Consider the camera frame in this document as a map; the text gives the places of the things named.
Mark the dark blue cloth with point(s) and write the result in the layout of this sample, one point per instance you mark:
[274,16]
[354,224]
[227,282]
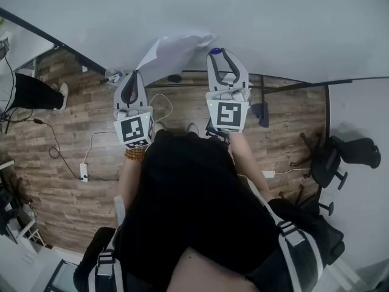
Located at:
[261,114]

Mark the person's right forearm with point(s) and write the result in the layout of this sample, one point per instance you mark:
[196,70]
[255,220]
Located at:
[246,160]

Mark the white paper sheet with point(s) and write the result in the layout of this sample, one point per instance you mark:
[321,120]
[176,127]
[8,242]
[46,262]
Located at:
[173,59]

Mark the white low rack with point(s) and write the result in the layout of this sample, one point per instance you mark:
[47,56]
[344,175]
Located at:
[27,236]

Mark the clear pen cup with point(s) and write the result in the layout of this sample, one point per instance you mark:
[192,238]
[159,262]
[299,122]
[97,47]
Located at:
[113,71]

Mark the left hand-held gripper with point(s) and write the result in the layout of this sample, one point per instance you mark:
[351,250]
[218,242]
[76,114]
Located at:
[133,129]

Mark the person's black garment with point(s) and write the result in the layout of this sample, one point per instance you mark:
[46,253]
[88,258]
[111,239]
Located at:
[188,193]

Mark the black office chair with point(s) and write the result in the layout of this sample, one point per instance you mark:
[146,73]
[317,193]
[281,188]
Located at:
[358,151]
[332,242]

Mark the black framed glass panel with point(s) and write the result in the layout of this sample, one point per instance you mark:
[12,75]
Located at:
[64,277]

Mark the white power strip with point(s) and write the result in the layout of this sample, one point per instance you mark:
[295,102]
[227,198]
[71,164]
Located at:
[84,172]

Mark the person's left shoe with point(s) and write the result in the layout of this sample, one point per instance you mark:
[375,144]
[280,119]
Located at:
[160,126]

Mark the person's left forearm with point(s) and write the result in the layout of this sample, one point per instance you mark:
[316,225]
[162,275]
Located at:
[130,181]

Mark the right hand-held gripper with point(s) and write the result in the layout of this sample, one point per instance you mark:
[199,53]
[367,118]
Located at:
[229,114]

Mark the white power adapter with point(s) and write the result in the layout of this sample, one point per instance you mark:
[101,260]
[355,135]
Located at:
[268,174]

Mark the white desk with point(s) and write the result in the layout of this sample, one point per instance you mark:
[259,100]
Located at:
[24,50]

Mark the blue capped marker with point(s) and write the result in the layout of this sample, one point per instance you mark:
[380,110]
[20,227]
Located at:
[114,78]

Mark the small black floor object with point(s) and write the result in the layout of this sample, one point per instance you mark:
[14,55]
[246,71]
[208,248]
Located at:
[174,78]

